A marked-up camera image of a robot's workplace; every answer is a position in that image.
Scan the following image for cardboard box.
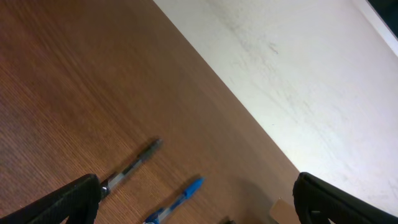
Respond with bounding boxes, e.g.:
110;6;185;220
269;198;300;224

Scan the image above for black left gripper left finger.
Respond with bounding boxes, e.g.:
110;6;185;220
1;174;101;224

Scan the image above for black ballpoint pen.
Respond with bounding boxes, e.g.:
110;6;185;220
101;139;163;200

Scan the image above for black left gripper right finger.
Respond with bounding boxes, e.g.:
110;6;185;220
293;172;397;224

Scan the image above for blue ballpoint pen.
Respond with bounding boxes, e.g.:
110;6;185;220
142;177;205;224

